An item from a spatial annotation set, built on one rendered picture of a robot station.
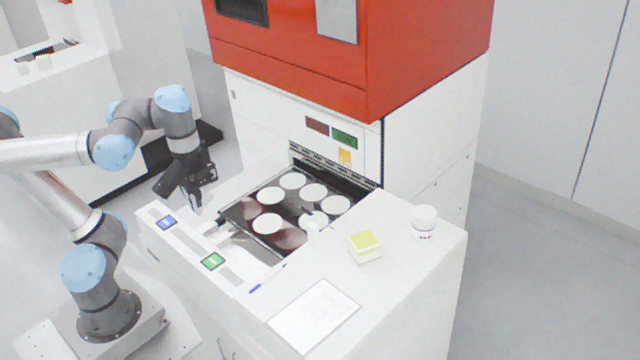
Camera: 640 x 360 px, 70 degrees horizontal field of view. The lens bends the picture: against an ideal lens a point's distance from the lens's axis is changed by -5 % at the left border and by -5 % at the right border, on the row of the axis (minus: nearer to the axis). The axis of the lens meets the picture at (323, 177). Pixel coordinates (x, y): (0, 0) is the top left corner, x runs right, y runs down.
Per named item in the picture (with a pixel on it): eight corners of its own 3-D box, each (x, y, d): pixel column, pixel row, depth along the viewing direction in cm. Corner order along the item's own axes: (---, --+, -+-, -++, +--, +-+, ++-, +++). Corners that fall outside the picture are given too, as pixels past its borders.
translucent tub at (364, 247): (370, 243, 142) (369, 226, 138) (382, 260, 136) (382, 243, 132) (346, 252, 140) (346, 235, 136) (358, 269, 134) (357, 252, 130)
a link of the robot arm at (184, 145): (176, 143, 111) (158, 132, 115) (180, 159, 113) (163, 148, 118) (202, 130, 115) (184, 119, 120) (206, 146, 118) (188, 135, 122)
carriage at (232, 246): (213, 230, 168) (212, 224, 166) (284, 283, 146) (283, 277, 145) (194, 242, 163) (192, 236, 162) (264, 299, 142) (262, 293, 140)
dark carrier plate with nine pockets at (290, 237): (293, 167, 187) (293, 166, 187) (361, 204, 167) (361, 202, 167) (222, 212, 168) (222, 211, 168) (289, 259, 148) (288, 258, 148)
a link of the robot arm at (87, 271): (68, 311, 124) (47, 277, 116) (85, 274, 135) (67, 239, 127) (111, 309, 124) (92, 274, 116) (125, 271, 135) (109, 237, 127)
